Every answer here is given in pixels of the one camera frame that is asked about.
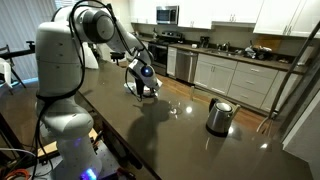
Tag white upper cabinets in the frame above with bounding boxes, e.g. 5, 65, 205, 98
129, 0, 320, 39

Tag black coffee maker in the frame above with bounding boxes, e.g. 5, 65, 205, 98
199, 35, 211, 49

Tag wooden cutting board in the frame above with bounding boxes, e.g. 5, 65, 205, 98
256, 34, 282, 51

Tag stainless steel microwave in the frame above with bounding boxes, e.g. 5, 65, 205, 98
155, 5, 180, 26

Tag clear glass cup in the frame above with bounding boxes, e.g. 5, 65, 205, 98
168, 99, 183, 117

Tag black camera tripod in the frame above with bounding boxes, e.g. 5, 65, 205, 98
0, 39, 36, 89

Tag white lower cabinets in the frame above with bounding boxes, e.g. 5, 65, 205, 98
166, 46, 301, 113

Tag white cabinets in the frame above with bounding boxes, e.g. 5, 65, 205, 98
166, 46, 301, 113
129, 0, 320, 39

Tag orange cable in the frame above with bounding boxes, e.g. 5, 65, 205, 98
2, 168, 32, 180

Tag black stove range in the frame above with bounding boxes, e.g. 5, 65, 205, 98
147, 30, 185, 77

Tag stainless steel kettle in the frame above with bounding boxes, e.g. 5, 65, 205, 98
205, 97, 241, 138

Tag white window blinds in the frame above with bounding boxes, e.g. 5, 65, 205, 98
54, 0, 74, 11

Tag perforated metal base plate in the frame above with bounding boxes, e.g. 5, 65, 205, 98
26, 141, 122, 180

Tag stainless steel dishwasher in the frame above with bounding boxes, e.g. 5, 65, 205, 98
175, 49, 199, 84

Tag white chair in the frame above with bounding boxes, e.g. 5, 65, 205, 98
0, 57, 13, 90

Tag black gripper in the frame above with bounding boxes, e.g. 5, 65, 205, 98
134, 77, 146, 101

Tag metal sink faucet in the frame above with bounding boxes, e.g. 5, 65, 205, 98
220, 41, 232, 53

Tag pile of dishes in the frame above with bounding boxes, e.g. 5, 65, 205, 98
244, 44, 274, 61

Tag grey vertical blinds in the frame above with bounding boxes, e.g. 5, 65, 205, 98
0, 0, 57, 83

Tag grey metal pole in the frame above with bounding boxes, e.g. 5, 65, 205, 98
255, 19, 320, 134

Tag white cable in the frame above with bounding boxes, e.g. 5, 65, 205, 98
0, 147, 40, 165

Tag white bowl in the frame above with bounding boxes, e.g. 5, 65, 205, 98
141, 79, 164, 99

